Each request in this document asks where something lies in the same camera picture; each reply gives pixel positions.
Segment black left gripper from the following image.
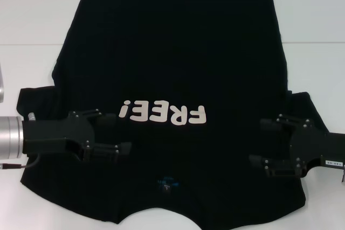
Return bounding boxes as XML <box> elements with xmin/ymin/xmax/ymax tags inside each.
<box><xmin>22</xmin><ymin>108</ymin><xmax>133</xmax><ymax>163</ymax></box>

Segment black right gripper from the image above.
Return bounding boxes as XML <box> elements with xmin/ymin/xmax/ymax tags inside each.
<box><xmin>249</xmin><ymin>113</ymin><xmax>345</xmax><ymax>179</ymax></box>

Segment black shirt with FREE print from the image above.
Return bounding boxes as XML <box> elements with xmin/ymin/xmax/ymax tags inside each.
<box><xmin>16</xmin><ymin>0</ymin><xmax>328</xmax><ymax>219</ymax></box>

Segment dark red thin cable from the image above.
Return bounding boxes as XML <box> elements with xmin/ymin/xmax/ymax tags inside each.
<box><xmin>0</xmin><ymin>154</ymin><xmax>42</xmax><ymax>169</ymax></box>

